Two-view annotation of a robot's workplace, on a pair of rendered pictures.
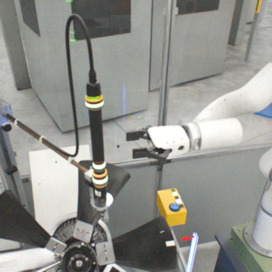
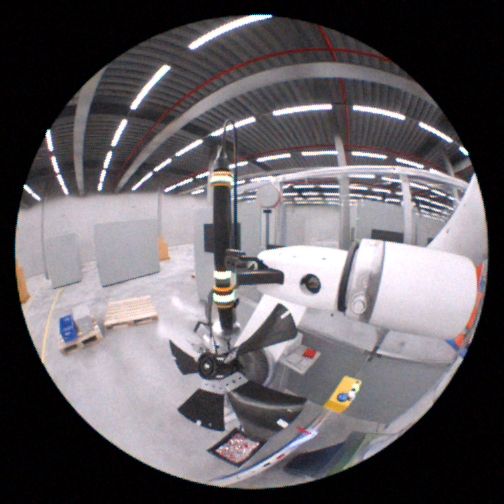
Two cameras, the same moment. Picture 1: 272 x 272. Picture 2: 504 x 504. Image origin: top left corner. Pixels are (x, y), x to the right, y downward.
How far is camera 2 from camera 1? 0.73 m
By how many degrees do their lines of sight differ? 60
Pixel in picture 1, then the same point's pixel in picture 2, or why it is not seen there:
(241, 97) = (466, 207)
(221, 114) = not seen: hidden behind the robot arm
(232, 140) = (455, 313)
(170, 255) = (269, 429)
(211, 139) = (409, 290)
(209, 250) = (359, 424)
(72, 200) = not seen: hidden behind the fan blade
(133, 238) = (262, 394)
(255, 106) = not seen: outside the picture
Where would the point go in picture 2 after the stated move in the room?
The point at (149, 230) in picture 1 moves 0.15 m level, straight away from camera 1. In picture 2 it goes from (281, 401) to (318, 381)
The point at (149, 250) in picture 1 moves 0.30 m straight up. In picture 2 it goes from (259, 412) to (264, 358)
